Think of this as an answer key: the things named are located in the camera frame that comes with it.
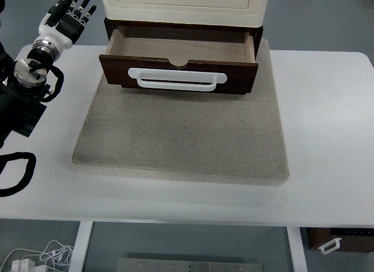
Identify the white table leg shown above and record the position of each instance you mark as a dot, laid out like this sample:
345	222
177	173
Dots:
80	248
296	251

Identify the brown wooden box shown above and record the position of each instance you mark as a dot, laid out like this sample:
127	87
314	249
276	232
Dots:
356	243

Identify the black flat device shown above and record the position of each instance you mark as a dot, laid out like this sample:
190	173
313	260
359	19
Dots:
350	231

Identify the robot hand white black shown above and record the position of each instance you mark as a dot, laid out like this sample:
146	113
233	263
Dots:
65	27

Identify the dark brown wooden drawer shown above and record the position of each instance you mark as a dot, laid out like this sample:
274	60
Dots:
117	70

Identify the cream plastic cabinet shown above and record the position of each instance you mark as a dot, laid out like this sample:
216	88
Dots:
181	13

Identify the grey beige square mat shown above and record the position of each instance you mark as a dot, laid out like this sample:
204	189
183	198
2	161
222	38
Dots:
181	131

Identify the white power adapter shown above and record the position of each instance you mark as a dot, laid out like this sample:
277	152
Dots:
22	265

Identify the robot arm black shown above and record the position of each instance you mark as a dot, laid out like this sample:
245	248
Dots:
20	108

